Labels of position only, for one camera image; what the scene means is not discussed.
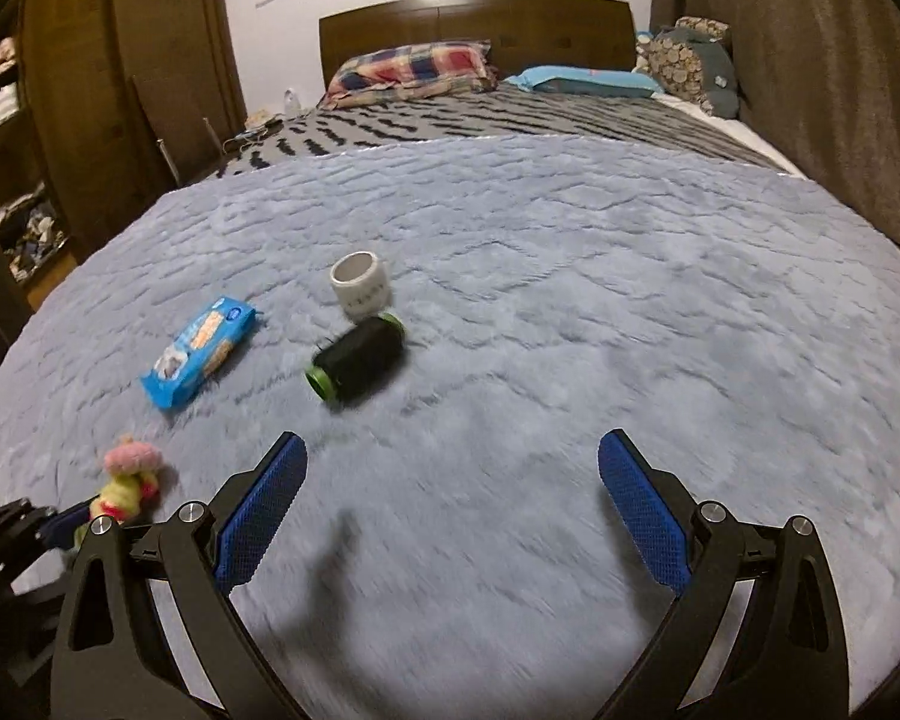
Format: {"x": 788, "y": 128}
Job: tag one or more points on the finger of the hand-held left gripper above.
{"x": 67, "y": 523}

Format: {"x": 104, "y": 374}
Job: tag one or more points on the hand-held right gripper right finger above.
{"x": 645, "y": 521}

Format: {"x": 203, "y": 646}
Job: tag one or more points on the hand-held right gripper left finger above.
{"x": 259, "y": 525}

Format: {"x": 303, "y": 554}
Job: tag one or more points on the pink yellow plush toy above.
{"x": 127, "y": 491}

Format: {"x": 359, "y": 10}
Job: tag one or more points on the blue snack packet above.
{"x": 199, "y": 352}

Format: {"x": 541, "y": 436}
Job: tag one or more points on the black spool with green rims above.
{"x": 360, "y": 356}

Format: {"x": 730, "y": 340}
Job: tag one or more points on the beige tape roll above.
{"x": 364, "y": 296}

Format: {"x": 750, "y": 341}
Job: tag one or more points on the grey plush blanket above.
{"x": 532, "y": 315}

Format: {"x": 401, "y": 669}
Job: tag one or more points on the pile of mixed clothes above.
{"x": 30, "y": 232}

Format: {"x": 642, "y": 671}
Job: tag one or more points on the white bed sheet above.
{"x": 727, "y": 131}

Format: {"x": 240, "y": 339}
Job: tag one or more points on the grey black striped bedspread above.
{"x": 495, "y": 124}

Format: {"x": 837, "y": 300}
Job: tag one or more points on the white night lamp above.
{"x": 291, "y": 101}

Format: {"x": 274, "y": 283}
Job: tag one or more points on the wooden wardrobe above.
{"x": 120, "y": 90}

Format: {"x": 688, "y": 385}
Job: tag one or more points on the blue pillow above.
{"x": 585, "y": 80}

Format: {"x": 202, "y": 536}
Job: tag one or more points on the grey plush toy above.
{"x": 720, "y": 79}

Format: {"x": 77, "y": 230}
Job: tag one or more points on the log print cushion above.
{"x": 679, "y": 56}

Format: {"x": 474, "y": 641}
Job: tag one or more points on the brown curtain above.
{"x": 817, "y": 75}

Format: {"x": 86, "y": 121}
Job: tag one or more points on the plaid pillow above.
{"x": 412, "y": 71}

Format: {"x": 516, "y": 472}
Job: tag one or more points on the wooden headboard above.
{"x": 480, "y": 19}

